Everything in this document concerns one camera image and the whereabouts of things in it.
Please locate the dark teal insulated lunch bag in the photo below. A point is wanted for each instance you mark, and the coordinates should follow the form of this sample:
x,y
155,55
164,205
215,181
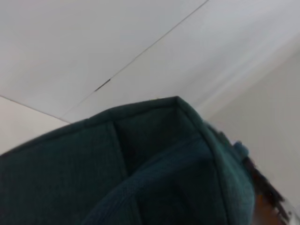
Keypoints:
x,y
93,175

